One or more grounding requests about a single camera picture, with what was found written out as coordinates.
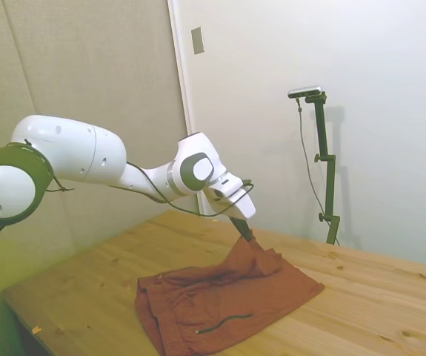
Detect silver stereo camera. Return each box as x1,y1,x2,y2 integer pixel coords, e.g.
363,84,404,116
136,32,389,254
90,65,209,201
287,85,324,99

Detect white door frame trim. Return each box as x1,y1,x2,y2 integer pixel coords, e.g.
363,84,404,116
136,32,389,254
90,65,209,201
167,0,207,218

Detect dark jointed camera stand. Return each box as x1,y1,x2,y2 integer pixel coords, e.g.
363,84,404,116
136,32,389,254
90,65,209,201
304,91,342,245

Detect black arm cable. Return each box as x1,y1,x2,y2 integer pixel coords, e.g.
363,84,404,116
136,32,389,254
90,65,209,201
0,139,256,248

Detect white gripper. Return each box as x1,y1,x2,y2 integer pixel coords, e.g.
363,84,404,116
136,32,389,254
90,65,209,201
207,188,257,244

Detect grey wall plate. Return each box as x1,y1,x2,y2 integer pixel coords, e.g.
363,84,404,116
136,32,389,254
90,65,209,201
190,25,206,56

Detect rust orange shorts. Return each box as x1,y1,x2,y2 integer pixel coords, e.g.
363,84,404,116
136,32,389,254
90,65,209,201
135,237,326,356

